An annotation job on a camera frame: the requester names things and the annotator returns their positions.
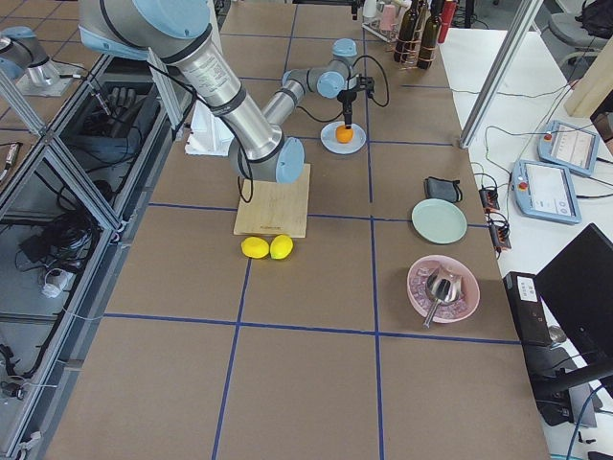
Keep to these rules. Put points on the teach pendant near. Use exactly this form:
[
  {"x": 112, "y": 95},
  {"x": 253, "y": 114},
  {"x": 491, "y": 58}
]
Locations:
[{"x": 545, "y": 191}]

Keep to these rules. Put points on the orange fruit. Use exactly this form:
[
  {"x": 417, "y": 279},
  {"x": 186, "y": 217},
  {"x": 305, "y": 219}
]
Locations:
[{"x": 343, "y": 134}]

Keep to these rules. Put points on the teach pendant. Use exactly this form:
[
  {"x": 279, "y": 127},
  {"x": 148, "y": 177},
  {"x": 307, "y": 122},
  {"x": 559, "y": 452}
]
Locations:
[
  {"x": 545, "y": 191},
  {"x": 570, "y": 146}
]

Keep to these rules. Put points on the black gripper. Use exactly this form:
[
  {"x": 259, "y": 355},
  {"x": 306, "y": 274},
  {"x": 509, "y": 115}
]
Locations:
[{"x": 346, "y": 99}]

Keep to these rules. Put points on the light green plate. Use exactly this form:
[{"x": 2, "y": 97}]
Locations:
[{"x": 439, "y": 221}]

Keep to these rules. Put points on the aluminium frame post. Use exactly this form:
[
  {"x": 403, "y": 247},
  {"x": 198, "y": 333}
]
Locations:
[{"x": 514, "y": 38}]

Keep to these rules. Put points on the dark wine bottle front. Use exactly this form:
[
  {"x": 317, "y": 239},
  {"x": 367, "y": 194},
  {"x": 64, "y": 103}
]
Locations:
[{"x": 430, "y": 35}]

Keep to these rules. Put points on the dark wine bottle middle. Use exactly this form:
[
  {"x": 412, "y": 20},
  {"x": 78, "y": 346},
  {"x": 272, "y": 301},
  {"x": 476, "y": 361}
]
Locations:
[{"x": 406, "y": 30}]

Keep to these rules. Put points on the black monitor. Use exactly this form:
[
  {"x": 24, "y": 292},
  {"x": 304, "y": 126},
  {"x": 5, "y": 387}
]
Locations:
[{"x": 576, "y": 286}]

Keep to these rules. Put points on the teach pendant far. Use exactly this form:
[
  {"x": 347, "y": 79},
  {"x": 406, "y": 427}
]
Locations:
[{"x": 570, "y": 146}]

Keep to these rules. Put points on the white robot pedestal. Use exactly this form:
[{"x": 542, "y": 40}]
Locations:
[{"x": 208, "y": 134}]

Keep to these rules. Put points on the pink bowl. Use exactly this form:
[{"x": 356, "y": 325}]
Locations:
[{"x": 459, "y": 310}]

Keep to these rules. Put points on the dark wine bottle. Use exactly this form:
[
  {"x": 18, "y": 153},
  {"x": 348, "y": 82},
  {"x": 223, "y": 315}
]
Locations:
[
  {"x": 430, "y": 35},
  {"x": 406, "y": 30}
]

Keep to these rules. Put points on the bamboo cutting board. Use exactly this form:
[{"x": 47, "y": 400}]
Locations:
[{"x": 276, "y": 209}]

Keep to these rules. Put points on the yellow lemon near board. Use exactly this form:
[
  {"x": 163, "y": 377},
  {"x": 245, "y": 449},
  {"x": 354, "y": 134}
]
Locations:
[{"x": 281, "y": 247}]

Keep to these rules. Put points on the yellow lemon far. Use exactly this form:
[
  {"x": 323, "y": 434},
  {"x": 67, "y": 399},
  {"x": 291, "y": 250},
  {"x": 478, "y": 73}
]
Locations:
[{"x": 254, "y": 247}]

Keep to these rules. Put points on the light blue plate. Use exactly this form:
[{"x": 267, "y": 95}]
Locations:
[{"x": 328, "y": 139}]

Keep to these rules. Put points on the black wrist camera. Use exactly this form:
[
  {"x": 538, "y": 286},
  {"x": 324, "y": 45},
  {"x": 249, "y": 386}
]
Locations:
[{"x": 366, "y": 85}]

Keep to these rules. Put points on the red cylinder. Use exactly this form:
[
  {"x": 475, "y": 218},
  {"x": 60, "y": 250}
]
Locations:
[{"x": 447, "y": 15}]

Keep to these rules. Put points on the metal scoop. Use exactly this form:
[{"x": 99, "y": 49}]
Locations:
[{"x": 442, "y": 288}]

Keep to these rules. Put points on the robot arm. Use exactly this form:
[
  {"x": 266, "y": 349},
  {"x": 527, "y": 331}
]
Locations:
[{"x": 180, "y": 34}]

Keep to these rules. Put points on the copper wire bottle rack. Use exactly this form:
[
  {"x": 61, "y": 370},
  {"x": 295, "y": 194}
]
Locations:
[{"x": 413, "y": 50}]

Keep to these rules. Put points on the pink cup top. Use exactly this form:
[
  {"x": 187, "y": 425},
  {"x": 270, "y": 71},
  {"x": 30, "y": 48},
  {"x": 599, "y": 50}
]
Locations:
[{"x": 387, "y": 20}]

